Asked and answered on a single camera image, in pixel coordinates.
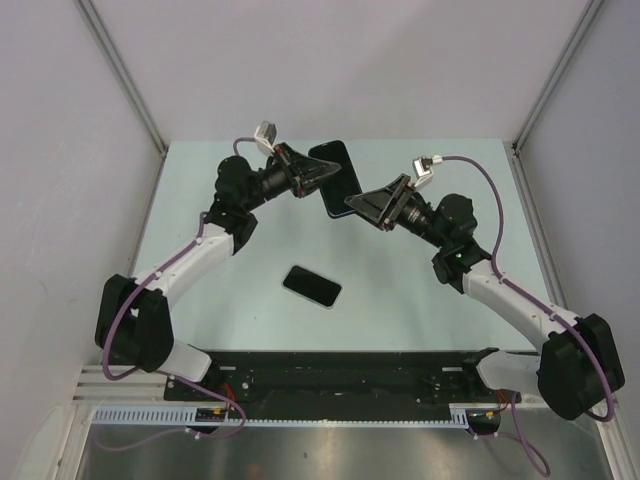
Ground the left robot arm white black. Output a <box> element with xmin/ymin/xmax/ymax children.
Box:
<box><xmin>95</xmin><ymin>143</ymin><xmax>341</xmax><ymax>400</ymax></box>

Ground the right aluminium frame post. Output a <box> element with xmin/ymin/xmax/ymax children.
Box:
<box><xmin>511</xmin><ymin>0</ymin><xmax>608</xmax><ymax>154</ymax></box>

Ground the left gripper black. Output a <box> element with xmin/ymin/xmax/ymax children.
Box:
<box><xmin>242</xmin><ymin>142</ymin><xmax>340</xmax><ymax>212</ymax></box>

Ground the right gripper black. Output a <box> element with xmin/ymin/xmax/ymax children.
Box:
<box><xmin>344</xmin><ymin>174</ymin><xmax>448</xmax><ymax>251</ymax></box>

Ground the black phone on table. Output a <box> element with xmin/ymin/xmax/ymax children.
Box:
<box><xmin>282</xmin><ymin>265</ymin><xmax>342</xmax><ymax>308</ymax></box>

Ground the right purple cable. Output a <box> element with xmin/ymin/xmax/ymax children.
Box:
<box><xmin>439</xmin><ymin>155</ymin><xmax>619</xmax><ymax>474</ymax></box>

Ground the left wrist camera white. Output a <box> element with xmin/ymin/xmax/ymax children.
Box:
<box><xmin>253</xmin><ymin>121</ymin><xmax>277</xmax><ymax>155</ymax></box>

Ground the aluminium rail front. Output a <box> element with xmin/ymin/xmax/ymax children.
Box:
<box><xmin>72</xmin><ymin>362</ymin><xmax>174</xmax><ymax>404</ymax></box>

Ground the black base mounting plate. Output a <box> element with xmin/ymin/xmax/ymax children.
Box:
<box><xmin>162</xmin><ymin>349</ymin><xmax>524</xmax><ymax>421</ymax></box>

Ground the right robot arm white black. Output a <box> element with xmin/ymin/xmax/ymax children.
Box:
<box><xmin>345</xmin><ymin>175</ymin><xmax>625</xmax><ymax>422</ymax></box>

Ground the aluminium frame post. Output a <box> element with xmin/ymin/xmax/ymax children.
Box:
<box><xmin>511</xmin><ymin>0</ymin><xmax>608</xmax><ymax>154</ymax></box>
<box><xmin>74</xmin><ymin>0</ymin><xmax>169</xmax><ymax>159</ymax></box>

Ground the left aluminium frame post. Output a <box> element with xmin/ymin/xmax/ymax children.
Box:
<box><xmin>74</xmin><ymin>0</ymin><xmax>169</xmax><ymax>159</ymax></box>

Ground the white slotted cable duct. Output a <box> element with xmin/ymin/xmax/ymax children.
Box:
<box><xmin>92</xmin><ymin>405</ymin><xmax>469</xmax><ymax>429</ymax></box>

